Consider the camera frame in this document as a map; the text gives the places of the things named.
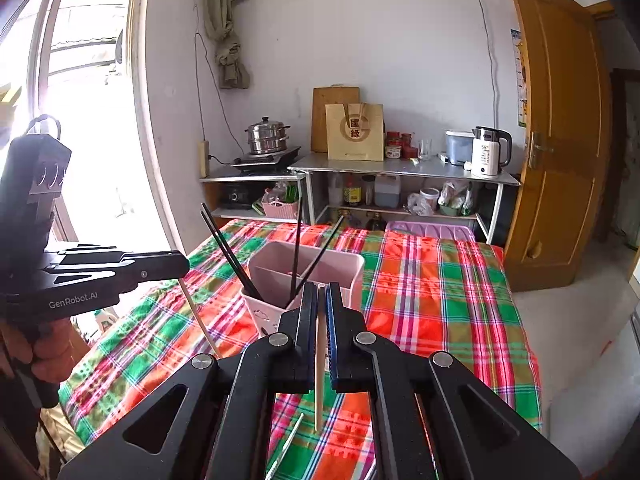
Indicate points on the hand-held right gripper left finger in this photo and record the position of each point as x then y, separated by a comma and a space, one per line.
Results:
305, 320

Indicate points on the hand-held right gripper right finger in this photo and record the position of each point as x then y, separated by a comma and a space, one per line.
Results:
334, 325

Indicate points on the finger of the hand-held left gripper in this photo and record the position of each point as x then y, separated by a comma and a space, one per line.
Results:
160, 266
90, 253

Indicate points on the pink utensil basket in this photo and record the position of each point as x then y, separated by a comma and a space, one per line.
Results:
280, 265

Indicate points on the light wooden chopstick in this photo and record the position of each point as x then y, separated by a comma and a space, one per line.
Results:
317, 385
200, 321

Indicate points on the bunch of black chopsticks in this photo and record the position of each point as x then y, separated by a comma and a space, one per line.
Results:
231, 256

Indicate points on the silver-tipped black chopstick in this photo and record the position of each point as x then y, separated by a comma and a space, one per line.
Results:
286, 444

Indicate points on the person's left hand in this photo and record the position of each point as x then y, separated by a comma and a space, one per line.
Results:
52, 355

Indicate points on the white plastic bottle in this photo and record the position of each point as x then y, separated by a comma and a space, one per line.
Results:
105, 320

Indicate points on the red green plaid tablecloth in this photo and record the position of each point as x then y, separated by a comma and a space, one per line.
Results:
425, 310

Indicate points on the dark kitchen appliance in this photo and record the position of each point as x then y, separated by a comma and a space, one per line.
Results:
235, 196

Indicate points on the small pink woven basket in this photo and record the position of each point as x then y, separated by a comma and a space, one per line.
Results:
280, 208

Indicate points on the sliding glass window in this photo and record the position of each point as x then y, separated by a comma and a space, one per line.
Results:
44, 85

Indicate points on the beige power strip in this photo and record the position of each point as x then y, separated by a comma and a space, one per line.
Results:
203, 157

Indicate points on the low metal shelf table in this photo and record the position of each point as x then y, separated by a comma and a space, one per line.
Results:
250, 176

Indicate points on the dark sauce bottle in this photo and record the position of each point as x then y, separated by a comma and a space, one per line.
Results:
353, 194

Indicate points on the purple plastic stool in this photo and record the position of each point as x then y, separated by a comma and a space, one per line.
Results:
430, 230

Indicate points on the white plastic jug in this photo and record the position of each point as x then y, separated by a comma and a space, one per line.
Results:
387, 192

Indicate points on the black induction cooker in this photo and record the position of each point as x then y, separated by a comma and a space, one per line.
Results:
265, 162

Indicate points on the stainless steel steamer pot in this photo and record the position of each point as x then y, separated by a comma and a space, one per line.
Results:
267, 137

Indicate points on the stainless steel table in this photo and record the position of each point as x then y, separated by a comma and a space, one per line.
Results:
400, 167

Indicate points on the yellow printed cloth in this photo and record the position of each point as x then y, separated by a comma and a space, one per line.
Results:
60, 430

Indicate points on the white plastic bag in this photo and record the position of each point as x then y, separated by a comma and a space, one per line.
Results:
457, 195

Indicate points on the tan paper bag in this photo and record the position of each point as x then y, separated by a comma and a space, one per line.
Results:
355, 145

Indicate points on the red lidded jar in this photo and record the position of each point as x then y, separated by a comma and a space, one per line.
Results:
393, 147
409, 146

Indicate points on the clear drinking glass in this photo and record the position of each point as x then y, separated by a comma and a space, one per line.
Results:
425, 150

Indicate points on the wooden cutting board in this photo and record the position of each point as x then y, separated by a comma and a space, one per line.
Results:
322, 120

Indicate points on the clear plastic water jug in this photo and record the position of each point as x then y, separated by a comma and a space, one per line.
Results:
457, 150

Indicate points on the hanging grey-green curtain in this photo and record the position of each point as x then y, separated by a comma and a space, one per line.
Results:
227, 55

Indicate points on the white electric kettle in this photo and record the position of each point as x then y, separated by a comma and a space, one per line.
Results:
487, 157

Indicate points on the wooden door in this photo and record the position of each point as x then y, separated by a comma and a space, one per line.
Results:
560, 110

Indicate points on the wall poster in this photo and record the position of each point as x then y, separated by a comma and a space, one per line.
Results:
520, 85

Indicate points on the wooden door frame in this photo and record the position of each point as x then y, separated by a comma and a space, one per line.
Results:
602, 9

